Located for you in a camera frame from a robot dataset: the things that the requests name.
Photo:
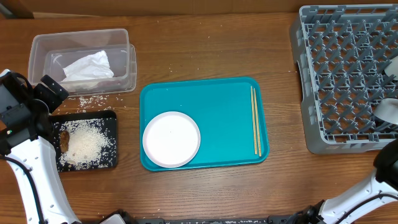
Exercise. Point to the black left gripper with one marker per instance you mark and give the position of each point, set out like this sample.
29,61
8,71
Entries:
52,101

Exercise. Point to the white napkin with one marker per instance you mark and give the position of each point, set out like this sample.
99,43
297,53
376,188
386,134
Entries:
90,67

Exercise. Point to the large white plate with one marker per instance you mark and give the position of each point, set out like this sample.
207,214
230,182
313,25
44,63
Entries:
171,139

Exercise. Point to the wooden chopstick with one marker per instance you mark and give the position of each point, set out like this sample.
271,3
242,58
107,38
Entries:
259,149
253,122

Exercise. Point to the grey bowl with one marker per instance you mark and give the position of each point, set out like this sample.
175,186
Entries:
386,110

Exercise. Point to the white paper cup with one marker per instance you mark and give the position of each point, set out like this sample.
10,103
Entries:
392,69

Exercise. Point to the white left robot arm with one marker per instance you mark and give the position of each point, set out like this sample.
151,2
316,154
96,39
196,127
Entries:
26,147

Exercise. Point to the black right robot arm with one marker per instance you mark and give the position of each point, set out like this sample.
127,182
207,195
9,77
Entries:
376,190

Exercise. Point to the grey dishwasher rack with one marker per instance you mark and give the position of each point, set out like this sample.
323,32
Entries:
342,52

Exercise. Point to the scattered rice grains on table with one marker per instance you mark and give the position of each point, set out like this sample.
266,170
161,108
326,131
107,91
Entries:
84,104

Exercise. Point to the brown food scrap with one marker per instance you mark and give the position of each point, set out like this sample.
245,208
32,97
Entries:
64,141

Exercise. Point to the clear plastic bin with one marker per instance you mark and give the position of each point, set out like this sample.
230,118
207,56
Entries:
50,53

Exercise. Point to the black plastic tray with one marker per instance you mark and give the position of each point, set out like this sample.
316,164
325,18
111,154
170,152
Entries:
93,140

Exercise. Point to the rice pile on tray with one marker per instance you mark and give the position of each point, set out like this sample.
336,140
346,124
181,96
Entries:
87,144

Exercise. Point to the teal serving tray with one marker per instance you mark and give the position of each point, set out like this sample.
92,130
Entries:
222,110

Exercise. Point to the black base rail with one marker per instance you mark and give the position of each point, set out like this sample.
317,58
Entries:
121,216

